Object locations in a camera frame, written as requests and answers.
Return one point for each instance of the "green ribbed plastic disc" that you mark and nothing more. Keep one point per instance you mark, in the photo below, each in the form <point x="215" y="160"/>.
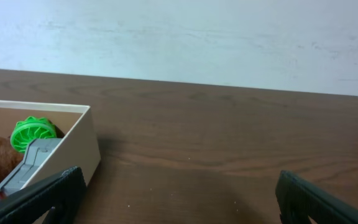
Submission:
<point x="30" y="129"/>

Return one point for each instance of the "yellow grey toy dump truck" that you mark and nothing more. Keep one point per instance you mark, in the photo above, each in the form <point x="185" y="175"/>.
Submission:
<point x="36" y="153"/>

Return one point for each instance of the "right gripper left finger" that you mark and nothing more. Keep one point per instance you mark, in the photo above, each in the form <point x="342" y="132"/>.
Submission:
<point x="58" y="196"/>

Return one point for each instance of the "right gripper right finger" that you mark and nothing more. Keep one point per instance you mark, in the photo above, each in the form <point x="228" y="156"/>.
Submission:
<point x="301" y="202"/>

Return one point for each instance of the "white cardboard box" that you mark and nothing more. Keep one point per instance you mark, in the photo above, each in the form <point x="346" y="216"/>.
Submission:
<point x="73" y="124"/>

